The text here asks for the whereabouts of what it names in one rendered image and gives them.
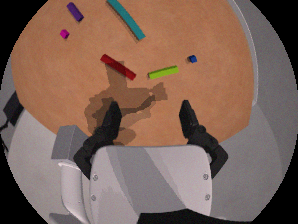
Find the small magenta block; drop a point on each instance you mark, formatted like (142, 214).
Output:
(64, 33)

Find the turquoise rod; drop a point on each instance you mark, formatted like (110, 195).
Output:
(126, 16)

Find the dark red rod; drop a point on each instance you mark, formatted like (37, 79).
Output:
(117, 66)

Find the lime green rod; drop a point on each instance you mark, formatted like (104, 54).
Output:
(163, 72)

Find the purple rod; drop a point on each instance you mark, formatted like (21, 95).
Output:
(74, 11)

